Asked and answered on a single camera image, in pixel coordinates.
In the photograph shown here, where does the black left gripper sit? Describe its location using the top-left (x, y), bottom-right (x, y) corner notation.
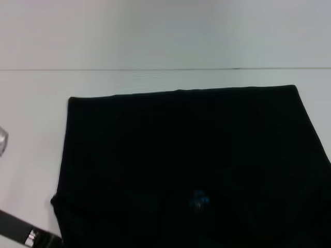
top-left (0, 209), bottom-right (64, 248)

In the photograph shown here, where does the black shirt with FREE print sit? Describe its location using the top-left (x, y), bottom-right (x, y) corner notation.
top-left (50, 84), bottom-right (331, 248)

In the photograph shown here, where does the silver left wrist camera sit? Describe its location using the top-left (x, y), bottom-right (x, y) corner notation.
top-left (0, 126), bottom-right (9, 158)

